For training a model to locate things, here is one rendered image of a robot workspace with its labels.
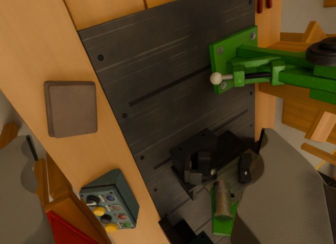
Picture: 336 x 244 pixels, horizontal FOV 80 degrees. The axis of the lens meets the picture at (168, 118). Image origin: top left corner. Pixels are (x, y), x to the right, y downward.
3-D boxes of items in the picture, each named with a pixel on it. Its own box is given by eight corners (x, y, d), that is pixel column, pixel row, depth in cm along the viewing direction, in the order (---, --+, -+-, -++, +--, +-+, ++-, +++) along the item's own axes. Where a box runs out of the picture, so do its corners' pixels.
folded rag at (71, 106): (94, 130, 40) (98, 136, 38) (48, 135, 36) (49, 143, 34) (94, 80, 37) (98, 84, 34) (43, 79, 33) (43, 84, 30)
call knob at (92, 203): (90, 203, 44) (88, 208, 43) (85, 196, 43) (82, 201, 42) (101, 202, 43) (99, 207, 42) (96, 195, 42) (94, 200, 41)
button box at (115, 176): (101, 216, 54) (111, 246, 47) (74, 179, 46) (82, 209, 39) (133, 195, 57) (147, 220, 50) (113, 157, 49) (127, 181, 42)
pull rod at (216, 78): (208, 84, 47) (226, 91, 43) (206, 73, 46) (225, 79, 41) (225, 75, 49) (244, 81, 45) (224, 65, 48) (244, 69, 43)
